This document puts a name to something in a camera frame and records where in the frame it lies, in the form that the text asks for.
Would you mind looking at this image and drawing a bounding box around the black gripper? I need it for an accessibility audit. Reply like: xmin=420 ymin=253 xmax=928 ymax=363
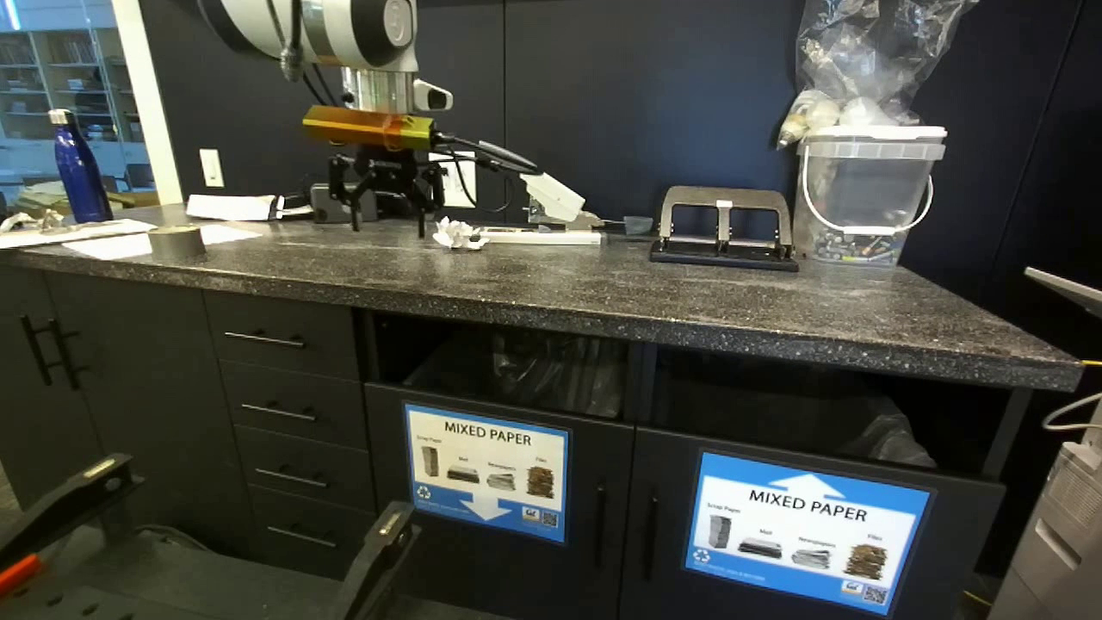
xmin=326 ymin=149 xmax=447 ymax=242

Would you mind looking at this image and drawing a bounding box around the black bin liner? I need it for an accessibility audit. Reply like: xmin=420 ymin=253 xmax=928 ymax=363
xmin=400 ymin=328 xmax=635 ymax=423
xmin=650 ymin=347 xmax=944 ymax=471

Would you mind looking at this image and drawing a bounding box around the black recycling bin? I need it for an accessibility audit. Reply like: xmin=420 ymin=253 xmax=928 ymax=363
xmin=363 ymin=380 xmax=636 ymax=620

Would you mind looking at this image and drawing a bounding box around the white outlet plate with plug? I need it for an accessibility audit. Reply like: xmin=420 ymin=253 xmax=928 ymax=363
xmin=438 ymin=149 xmax=482 ymax=213

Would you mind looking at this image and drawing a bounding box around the folded white paper stack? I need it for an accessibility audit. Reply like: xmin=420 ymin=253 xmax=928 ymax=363
xmin=183 ymin=191 xmax=286 ymax=229

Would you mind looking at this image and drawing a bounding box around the flat white bar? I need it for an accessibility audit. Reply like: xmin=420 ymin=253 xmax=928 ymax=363
xmin=486 ymin=229 xmax=605 ymax=250

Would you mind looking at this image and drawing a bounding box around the black drawer front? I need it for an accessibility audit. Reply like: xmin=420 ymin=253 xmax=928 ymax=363
xmin=205 ymin=291 xmax=365 ymax=382
xmin=245 ymin=488 xmax=374 ymax=580
xmin=221 ymin=369 xmax=372 ymax=449
xmin=233 ymin=423 xmax=374 ymax=515

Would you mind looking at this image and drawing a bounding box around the mixed paper sign down arrow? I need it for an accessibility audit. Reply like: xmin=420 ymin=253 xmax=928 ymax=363
xmin=400 ymin=397 xmax=577 ymax=547

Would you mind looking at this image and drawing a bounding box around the black cabinet door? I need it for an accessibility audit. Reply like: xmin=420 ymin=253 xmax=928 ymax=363
xmin=0 ymin=267 xmax=101 ymax=515
xmin=42 ymin=274 xmax=255 ymax=547

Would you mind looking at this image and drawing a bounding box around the blue bottle with white cap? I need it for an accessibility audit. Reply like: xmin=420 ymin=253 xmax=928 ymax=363
xmin=44 ymin=106 xmax=117 ymax=229

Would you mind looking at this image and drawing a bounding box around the black clamp with orange grip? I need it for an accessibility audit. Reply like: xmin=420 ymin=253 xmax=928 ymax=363
xmin=0 ymin=449 xmax=153 ymax=602

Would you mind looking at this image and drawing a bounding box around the clear plastic bucket with lid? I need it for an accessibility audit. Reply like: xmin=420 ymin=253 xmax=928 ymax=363
xmin=790 ymin=120 xmax=952 ymax=269

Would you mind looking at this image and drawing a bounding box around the clear plastic bag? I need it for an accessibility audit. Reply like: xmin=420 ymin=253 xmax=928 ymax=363
xmin=774 ymin=0 xmax=979 ymax=149

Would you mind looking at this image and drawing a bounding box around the mixed paper sign up arrow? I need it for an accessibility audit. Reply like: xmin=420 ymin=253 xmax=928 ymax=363
xmin=683 ymin=449 xmax=937 ymax=617

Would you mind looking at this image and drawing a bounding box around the grey white office printer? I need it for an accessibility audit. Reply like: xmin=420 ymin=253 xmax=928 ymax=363
xmin=987 ymin=262 xmax=1102 ymax=620

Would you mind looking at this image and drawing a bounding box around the orange wrist camera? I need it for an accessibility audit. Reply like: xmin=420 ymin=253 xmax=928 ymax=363
xmin=299 ymin=103 xmax=440 ymax=160

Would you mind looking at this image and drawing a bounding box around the silver drawer handle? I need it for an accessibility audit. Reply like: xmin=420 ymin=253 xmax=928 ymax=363
xmin=263 ymin=524 xmax=341 ymax=556
xmin=249 ymin=461 xmax=335 ymax=492
xmin=221 ymin=328 xmax=311 ymax=356
xmin=233 ymin=399 xmax=321 ymax=429

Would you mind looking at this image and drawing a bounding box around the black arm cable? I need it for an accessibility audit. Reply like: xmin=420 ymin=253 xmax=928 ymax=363
xmin=267 ymin=0 xmax=350 ymax=111

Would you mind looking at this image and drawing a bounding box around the white light switch plate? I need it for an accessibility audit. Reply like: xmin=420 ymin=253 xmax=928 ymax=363
xmin=195 ymin=146 xmax=231 ymax=194

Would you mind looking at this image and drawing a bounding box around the white window frame post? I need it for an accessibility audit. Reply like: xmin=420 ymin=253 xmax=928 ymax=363
xmin=107 ymin=0 xmax=189 ymax=230

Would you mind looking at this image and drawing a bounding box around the black cabinet door handle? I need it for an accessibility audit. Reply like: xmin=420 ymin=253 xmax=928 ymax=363
xmin=17 ymin=314 xmax=58 ymax=390
xmin=47 ymin=321 xmax=85 ymax=397

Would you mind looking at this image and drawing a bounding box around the black bin door handle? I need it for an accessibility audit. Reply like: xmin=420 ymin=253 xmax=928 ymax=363
xmin=636 ymin=492 xmax=665 ymax=586
xmin=587 ymin=480 xmax=614 ymax=577

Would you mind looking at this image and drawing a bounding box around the beige cable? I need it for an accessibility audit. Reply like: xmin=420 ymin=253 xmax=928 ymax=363
xmin=1041 ymin=387 xmax=1102 ymax=437

